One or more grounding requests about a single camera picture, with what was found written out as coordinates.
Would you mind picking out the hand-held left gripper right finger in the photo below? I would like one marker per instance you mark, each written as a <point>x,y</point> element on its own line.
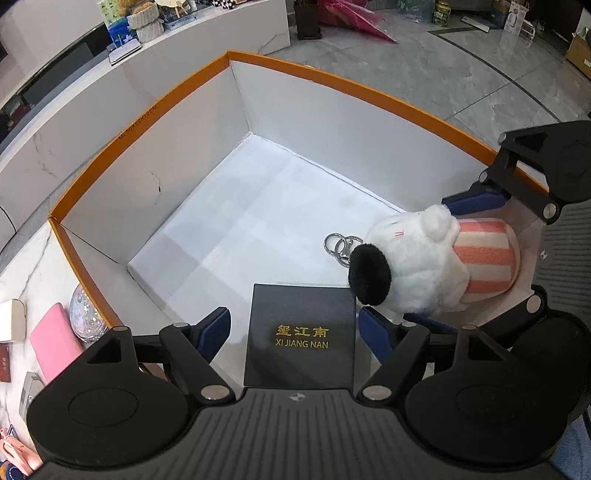
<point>376,334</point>

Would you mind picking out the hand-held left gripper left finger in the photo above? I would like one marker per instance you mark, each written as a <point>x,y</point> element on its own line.
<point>212,330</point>

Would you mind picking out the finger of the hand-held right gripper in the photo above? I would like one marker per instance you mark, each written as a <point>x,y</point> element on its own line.
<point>480,198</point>
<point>434,324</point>

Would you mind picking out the black gift box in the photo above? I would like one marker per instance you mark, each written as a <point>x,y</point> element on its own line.
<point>300,314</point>

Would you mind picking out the round glitter compact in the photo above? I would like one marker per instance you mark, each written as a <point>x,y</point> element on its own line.
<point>85,314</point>

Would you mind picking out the orange cardboard box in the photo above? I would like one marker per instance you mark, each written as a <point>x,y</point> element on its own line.
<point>254,194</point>

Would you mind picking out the pink wallet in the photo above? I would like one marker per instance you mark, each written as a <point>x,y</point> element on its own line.
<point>53,341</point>

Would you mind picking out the grey box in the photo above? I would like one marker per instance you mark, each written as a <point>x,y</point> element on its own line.
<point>30,390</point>

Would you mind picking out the long white box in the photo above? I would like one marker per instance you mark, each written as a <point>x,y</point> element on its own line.
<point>11,321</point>

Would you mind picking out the red art-printed box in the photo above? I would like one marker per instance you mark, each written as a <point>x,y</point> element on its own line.
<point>5,369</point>

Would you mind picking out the small pink pouch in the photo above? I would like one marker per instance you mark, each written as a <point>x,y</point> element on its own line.
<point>18,447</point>

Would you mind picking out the blue plush captain hat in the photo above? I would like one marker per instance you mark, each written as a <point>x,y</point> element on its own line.
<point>9,473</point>

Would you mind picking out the large cardboard carton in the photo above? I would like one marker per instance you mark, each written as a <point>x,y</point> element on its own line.
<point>579,53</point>

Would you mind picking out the blue cloth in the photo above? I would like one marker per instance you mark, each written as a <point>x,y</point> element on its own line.
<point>572,452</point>

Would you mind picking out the pink plastic bag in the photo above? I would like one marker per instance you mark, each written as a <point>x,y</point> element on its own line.
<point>355,18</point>

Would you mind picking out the grey laptop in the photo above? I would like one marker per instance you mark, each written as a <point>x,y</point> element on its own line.
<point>124,53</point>

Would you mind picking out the blue tray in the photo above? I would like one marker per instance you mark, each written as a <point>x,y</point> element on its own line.
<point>180,21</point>

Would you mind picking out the green and blue painting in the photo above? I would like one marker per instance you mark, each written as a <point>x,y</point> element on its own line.
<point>117,27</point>

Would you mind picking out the black and white toy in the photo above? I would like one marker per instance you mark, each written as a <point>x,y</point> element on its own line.
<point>228,4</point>

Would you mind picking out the round paper fan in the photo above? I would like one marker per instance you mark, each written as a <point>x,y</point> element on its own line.
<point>171,5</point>

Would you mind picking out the brown teddy bear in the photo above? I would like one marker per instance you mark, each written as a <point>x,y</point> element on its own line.
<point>138,7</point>

